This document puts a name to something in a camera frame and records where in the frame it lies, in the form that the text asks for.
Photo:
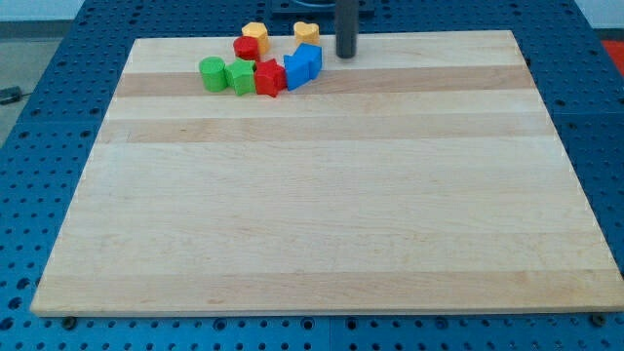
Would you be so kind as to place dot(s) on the blue cube block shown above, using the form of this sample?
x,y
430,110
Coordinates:
x,y
297,71

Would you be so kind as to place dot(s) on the red star block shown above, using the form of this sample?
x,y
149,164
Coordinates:
x,y
270,78

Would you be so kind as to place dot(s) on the wooden board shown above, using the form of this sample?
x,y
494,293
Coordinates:
x,y
423,176

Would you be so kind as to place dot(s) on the blue crescent block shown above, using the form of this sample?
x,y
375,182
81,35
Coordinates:
x,y
313,56

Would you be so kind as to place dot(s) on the green star block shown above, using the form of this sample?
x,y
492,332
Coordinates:
x,y
240,76

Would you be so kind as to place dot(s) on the green cylinder block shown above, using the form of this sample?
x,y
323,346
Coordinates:
x,y
212,70

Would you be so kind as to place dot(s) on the yellow heart block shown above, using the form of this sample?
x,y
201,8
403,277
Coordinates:
x,y
306,33

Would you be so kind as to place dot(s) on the red cylinder block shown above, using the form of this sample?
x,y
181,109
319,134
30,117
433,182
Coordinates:
x,y
247,48

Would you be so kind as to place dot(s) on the yellow hexagon block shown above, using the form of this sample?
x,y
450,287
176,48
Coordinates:
x,y
259,32

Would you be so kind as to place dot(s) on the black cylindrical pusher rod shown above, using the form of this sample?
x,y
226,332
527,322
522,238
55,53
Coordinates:
x,y
346,20

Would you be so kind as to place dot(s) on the black power adapter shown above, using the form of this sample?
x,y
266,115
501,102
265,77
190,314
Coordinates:
x,y
10,95

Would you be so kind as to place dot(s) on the red object at edge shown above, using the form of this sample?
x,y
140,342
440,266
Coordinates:
x,y
615,50

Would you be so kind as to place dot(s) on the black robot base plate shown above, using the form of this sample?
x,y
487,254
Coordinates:
x,y
283,8

